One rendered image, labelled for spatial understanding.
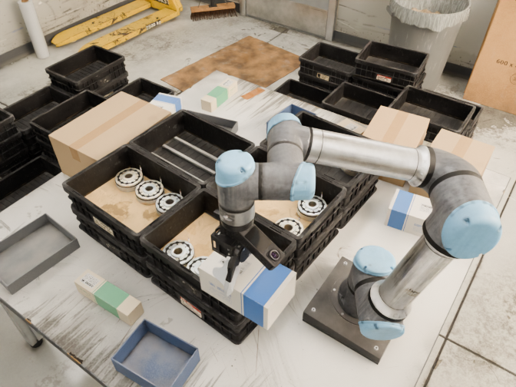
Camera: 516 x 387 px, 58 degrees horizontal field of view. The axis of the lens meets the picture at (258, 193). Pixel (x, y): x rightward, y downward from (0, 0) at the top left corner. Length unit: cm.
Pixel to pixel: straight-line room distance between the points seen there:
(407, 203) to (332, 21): 303
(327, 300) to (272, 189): 72
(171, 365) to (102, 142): 91
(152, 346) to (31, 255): 61
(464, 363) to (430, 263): 136
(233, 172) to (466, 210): 47
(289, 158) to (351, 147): 16
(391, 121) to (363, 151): 109
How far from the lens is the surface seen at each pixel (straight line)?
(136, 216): 171
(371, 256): 139
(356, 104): 309
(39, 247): 190
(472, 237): 103
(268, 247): 101
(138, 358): 153
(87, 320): 165
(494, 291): 275
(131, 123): 203
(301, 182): 90
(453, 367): 242
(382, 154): 105
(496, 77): 407
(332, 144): 101
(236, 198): 91
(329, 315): 152
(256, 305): 108
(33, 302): 175
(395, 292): 123
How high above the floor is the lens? 203
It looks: 44 degrees down
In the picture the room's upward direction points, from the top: straight up
